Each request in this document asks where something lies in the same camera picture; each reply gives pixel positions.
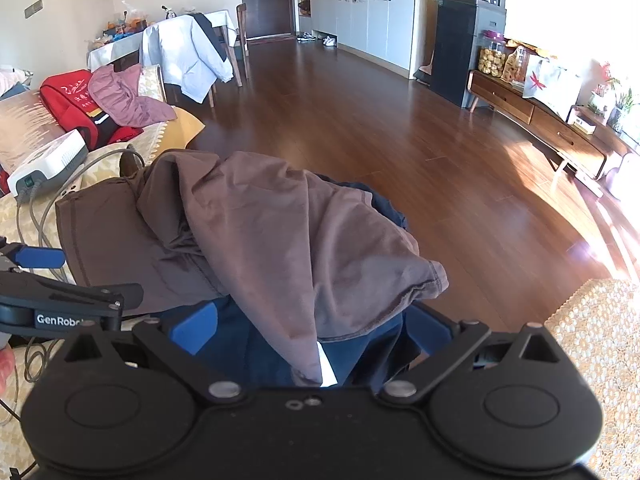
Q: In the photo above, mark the dining table with white cloth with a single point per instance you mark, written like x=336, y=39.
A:
x=107, y=52

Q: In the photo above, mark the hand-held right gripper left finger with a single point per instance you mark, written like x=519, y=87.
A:
x=195, y=322

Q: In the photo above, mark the navy blue garment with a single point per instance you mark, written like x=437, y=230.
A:
x=260, y=350

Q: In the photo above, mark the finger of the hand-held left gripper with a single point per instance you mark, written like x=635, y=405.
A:
x=40, y=258
x=100, y=294

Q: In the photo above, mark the light blue jacket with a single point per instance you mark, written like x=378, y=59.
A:
x=180, y=55

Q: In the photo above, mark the grey sideboard cabinet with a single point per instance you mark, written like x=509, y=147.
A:
x=370, y=25

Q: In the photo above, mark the white electronic device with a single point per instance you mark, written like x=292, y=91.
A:
x=50, y=157

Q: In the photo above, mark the pair of shoes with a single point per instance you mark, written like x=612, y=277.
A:
x=330, y=41
x=306, y=36

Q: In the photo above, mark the wooden dining chair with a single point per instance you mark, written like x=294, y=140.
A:
x=241, y=15

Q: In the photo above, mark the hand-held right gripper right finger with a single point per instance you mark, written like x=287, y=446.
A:
x=430, y=330

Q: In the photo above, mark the flat cream box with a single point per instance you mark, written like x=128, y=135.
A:
x=582, y=124

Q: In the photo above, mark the snack bag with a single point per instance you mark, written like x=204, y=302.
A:
x=517, y=65

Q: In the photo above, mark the brown t-shirt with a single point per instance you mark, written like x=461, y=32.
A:
x=275, y=240

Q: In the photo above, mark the white gift bag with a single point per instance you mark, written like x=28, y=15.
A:
x=555, y=85

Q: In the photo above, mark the red bag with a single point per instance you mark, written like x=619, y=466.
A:
x=67, y=95

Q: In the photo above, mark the wooden console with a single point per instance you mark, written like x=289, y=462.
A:
x=500, y=92

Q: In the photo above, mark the plastic food bag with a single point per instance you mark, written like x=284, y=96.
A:
x=134, y=17

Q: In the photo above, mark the pink flowers in vase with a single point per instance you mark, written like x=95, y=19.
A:
x=605, y=80

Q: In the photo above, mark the dark wooden door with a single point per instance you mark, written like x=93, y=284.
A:
x=262, y=0

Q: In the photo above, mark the clear snack jar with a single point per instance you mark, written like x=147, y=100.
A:
x=491, y=60

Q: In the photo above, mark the mauve jacket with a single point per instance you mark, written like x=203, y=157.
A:
x=125, y=100

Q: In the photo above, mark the sofa with cream lace cover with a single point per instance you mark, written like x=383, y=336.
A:
x=30, y=130

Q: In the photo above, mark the black cabinet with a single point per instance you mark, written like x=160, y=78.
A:
x=457, y=50

